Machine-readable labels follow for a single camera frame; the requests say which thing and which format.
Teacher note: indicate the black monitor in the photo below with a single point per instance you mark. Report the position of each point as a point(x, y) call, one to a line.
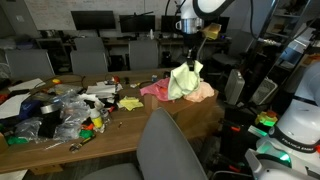
point(169, 24)
point(131, 23)
point(93, 20)

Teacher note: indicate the white paper stack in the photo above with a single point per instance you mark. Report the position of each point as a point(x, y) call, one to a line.
point(102, 90)

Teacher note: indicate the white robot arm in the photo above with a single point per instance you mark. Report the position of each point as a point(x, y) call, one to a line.
point(193, 14)

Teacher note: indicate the middle black monitor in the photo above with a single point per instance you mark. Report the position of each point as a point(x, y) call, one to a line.
point(131, 23)

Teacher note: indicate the grey chair center back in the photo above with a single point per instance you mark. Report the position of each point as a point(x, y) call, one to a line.
point(143, 54)

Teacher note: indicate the clear plastic bag pile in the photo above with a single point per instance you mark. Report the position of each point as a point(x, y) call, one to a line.
point(58, 118)

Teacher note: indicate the pink towel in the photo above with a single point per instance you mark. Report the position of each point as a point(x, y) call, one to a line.
point(159, 89)

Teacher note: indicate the left black monitor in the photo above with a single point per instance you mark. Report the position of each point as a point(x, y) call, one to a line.
point(93, 20)

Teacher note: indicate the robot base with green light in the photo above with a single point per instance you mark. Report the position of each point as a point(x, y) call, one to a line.
point(291, 149)

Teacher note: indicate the white space heater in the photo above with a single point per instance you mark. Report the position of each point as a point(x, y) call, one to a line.
point(234, 87)

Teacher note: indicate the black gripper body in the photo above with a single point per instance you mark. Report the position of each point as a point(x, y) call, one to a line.
point(191, 57)

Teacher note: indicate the peach printed towel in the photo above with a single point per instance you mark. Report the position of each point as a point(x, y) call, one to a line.
point(205, 90)

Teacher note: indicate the green plastic toy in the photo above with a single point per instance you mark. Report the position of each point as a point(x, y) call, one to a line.
point(86, 133)

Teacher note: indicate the yellow cloth on table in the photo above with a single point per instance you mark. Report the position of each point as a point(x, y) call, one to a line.
point(131, 103)

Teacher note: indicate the yellow white bottle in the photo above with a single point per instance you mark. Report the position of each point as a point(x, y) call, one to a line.
point(96, 119)

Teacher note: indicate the yellow handled wrench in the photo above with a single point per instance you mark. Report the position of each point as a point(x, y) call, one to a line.
point(77, 146)

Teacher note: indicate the right black monitor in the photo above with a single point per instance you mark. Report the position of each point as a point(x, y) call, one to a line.
point(169, 24)

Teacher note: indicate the grey office chair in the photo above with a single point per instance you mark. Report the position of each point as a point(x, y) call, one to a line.
point(163, 153)

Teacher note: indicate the grey chair behind table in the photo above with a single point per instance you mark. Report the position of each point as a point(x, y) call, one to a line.
point(89, 57)

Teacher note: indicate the light green towel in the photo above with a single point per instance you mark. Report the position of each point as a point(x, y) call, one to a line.
point(183, 81)

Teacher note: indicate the grey chair far left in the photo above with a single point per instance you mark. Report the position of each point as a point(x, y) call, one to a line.
point(29, 63)

